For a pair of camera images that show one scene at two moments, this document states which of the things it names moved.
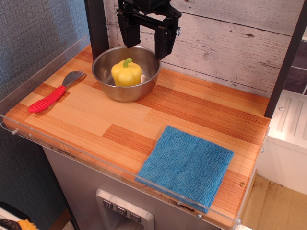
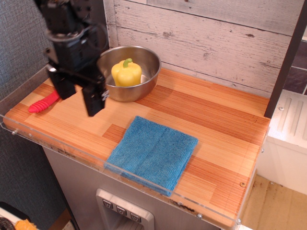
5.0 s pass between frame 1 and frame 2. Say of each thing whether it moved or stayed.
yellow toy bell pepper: stayed
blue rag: moved
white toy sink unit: stayed
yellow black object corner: stayed
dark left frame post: stayed
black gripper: moved
